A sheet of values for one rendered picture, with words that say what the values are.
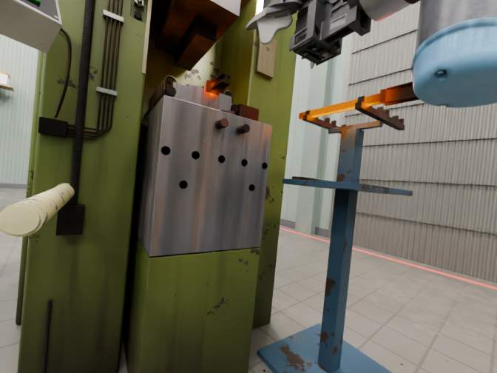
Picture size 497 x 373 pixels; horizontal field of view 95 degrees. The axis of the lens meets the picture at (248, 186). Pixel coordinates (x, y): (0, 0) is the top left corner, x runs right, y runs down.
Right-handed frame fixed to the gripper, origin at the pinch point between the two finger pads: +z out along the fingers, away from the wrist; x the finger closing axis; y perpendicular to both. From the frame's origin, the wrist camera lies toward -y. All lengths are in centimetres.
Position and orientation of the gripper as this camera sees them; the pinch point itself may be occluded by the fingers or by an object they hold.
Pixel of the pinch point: (276, 41)
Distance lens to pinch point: 57.0
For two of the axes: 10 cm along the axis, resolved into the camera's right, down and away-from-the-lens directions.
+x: 8.4, 0.7, 5.4
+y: -1.0, 10.0, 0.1
